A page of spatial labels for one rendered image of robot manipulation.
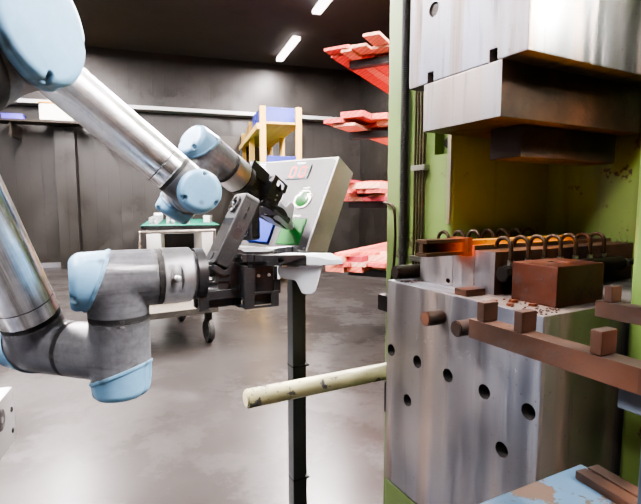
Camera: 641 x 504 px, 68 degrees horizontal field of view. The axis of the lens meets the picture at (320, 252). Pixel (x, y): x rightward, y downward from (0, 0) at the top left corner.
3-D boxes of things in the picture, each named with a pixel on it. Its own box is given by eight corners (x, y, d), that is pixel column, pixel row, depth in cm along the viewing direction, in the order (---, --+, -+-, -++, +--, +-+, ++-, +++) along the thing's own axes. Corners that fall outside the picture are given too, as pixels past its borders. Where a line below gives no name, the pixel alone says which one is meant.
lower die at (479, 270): (493, 295, 83) (495, 247, 83) (419, 279, 101) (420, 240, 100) (631, 278, 103) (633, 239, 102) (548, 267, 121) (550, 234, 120)
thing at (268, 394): (249, 414, 109) (248, 392, 108) (241, 405, 114) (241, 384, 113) (402, 381, 129) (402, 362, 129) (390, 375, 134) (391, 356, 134)
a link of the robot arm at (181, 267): (155, 246, 67) (166, 251, 60) (188, 244, 69) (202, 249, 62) (157, 298, 68) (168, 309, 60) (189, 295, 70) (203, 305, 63)
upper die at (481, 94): (500, 116, 80) (502, 58, 79) (422, 132, 98) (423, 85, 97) (640, 133, 100) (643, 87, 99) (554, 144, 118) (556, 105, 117)
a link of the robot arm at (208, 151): (168, 153, 96) (190, 119, 97) (205, 182, 104) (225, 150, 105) (187, 159, 91) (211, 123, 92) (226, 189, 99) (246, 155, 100)
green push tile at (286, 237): (297, 245, 117) (306, 218, 119) (275, 243, 122) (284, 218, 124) (301, 248, 118) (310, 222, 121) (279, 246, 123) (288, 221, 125)
